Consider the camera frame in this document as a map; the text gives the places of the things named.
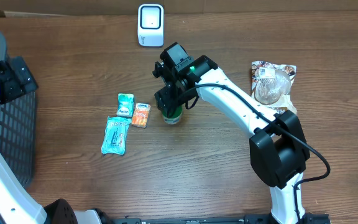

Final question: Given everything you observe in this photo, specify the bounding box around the green lid white jar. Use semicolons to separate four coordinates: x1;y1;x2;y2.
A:
162;106;183;124

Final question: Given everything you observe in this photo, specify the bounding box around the orange tissue pack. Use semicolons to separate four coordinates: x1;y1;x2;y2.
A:
131;103;151;128

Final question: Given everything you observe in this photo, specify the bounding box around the small teal tissue pack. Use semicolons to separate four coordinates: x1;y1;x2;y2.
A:
116;93;135;118

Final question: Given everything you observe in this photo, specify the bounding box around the large teal wipes pack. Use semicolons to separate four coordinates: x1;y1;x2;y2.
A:
101;116;131;156

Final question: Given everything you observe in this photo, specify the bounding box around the beige paper bag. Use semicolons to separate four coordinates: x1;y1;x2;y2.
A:
250;60;297;114

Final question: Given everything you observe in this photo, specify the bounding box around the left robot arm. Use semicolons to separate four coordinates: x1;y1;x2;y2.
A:
0;57;110;223

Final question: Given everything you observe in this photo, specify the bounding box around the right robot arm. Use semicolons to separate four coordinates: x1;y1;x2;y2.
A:
153;43;310;223

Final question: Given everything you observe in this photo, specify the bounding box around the white barcode scanner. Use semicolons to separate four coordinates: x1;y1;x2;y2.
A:
137;4;164;47

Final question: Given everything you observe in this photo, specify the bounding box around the grey plastic mesh basket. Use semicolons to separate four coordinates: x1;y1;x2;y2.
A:
0;32;37;187

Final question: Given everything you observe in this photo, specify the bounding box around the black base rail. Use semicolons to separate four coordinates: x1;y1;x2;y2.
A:
107;213;331;224

